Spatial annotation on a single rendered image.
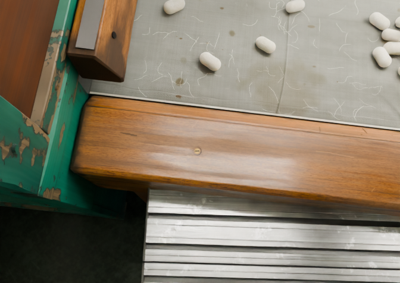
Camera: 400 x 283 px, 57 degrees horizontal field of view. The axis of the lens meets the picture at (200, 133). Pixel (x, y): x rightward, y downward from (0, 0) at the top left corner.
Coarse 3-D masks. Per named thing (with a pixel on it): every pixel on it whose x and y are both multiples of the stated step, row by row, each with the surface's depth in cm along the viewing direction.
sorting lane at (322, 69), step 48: (144, 0) 58; (192, 0) 59; (240, 0) 59; (288, 0) 60; (336, 0) 60; (384, 0) 61; (144, 48) 56; (192, 48) 56; (240, 48) 57; (288, 48) 57; (336, 48) 58; (144, 96) 54; (192, 96) 54; (240, 96) 55; (288, 96) 55; (336, 96) 55; (384, 96) 56
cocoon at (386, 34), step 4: (384, 32) 57; (388, 32) 57; (392, 32) 57; (396, 32) 57; (384, 36) 57; (388, 36) 57; (392, 36) 57; (396, 36) 57; (388, 40) 58; (392, 40) 58; (396, 40) 57
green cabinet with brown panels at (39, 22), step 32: (0, 0) 30; (32, 0) 36; (64, 0) 42; (0, 32) 31; (32, 32) 36; (64, 32) 42; (0, 64) 31; (32, 64) 37; (64, 64) 43; (0, 96) 29; (32, 96) 38; (0, 128) 30; (32, 128) 36; (0, 160) 31; (32, 160) 37; (32, 192) 38
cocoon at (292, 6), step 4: (296, 0) 58; (300, 0) 58; (288, 4) 58; (292, 4) 57; (296, 4) 57; (300, 4) 58; (304, 4) 58; (288, 8) 58; (292, 8) 58; (296, 8) 58; (300, 8) 58; (292, 12) 58
